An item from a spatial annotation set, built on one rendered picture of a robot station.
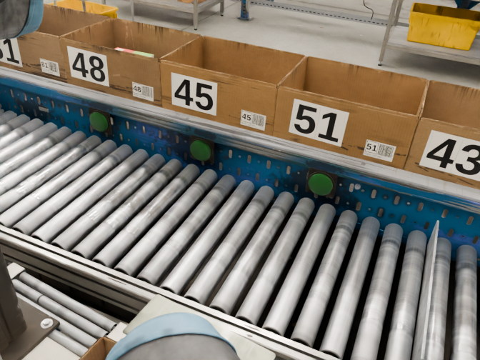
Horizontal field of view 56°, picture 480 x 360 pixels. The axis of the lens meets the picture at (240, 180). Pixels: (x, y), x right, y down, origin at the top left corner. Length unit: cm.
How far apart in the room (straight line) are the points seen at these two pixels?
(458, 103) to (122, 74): 107
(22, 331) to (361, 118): 96
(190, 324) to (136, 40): 161
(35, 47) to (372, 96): 117
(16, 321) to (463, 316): 96
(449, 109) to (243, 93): 65
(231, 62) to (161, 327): 142
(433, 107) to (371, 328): 78
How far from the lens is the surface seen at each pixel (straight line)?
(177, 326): 34
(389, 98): 157
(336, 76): 158
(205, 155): 143
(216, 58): 171
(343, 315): 108
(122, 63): 157
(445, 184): 133
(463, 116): 158
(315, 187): 134
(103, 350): 92
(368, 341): 105
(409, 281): 121
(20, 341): 105
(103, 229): 126
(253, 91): 136
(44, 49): 178
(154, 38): 183
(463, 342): 114
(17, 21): 74
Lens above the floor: 156
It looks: 35 degrees down
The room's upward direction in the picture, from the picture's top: 4 degrees clockwise
